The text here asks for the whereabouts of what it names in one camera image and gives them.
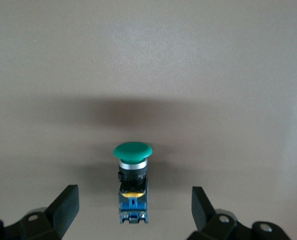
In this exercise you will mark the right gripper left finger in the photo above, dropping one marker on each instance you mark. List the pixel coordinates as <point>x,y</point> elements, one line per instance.
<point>66,207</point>

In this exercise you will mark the green mushroom push button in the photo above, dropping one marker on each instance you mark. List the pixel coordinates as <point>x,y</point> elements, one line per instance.
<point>133,151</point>

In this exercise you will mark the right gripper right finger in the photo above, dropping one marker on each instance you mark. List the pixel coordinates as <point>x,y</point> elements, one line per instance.
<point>203,210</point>

